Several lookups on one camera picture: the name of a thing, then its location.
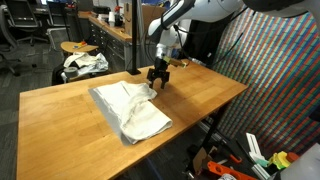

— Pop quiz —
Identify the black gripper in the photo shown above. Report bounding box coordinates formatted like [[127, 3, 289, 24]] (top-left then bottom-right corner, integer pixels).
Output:
[[147, 58, 170, 89]]

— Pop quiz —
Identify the white cloth towel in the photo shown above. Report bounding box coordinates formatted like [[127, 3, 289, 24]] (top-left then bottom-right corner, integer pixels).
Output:
[[95, 81, 173, 145]]

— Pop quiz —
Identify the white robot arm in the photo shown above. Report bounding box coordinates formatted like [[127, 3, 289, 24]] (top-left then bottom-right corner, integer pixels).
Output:
[[147, 0, 320, 88]]

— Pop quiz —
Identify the wooden workbench with drawers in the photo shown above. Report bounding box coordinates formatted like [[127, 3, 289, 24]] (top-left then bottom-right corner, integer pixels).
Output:
[[79, 12, 132, 72]]

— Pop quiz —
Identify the crumpled white cloth on chair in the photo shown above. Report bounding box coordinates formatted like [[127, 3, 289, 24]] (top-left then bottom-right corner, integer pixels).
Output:
[[63, 52, 109, 74]]

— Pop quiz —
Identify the grey tape roll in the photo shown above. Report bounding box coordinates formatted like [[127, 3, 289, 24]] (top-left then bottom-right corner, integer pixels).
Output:
[[64, 67, 78, 79]]

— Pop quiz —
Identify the round wooden stool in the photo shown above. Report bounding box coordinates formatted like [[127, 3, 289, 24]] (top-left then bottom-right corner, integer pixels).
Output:
[[60, 41, 97, 53]]

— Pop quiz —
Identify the cardboard box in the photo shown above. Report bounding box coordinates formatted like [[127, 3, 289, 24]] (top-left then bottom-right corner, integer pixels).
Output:
[[192, 146, 217, 174]]

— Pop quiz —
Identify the black office chair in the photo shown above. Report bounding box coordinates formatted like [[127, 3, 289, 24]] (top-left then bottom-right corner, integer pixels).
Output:
[[0, 5, 20, 76]]

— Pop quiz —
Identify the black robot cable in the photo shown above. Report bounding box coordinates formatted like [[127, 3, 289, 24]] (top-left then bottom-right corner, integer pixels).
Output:
[[159, 6, 258, 68]]

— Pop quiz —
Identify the black table leg frame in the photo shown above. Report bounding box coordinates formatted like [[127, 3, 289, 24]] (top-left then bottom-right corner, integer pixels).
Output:
[[186, 104, 229, 173]]

